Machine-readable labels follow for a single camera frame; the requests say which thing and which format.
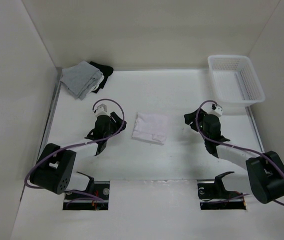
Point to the folded grey tank top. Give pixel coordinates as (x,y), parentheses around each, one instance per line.
(80,79)

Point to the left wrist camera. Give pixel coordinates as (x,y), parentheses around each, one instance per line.
(101,110)

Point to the left metal table rail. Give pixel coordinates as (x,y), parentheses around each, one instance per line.
(51,113)

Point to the metal table rail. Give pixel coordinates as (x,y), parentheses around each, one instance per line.
(51,113)
(255,129)

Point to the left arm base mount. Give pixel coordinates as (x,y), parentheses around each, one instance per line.
(96,198)

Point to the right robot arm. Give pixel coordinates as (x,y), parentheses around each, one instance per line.
(265,170)

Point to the white plastic basket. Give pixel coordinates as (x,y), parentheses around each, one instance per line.
(234,81)

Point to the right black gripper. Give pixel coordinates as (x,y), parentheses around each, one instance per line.
(190,117)

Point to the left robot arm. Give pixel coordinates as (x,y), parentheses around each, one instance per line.
(54,170)

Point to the folded white tank top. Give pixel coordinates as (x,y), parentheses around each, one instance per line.
(98,83)

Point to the right metal table rail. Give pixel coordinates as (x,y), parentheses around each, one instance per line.
(255,129)

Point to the folded black tank top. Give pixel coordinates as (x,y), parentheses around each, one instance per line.
(106,70)

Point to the white tank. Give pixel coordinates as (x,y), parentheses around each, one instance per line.
(98,83)
(151,128)

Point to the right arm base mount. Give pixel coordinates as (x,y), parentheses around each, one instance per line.
(214,193)

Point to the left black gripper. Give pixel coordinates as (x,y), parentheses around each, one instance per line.
(117,129)

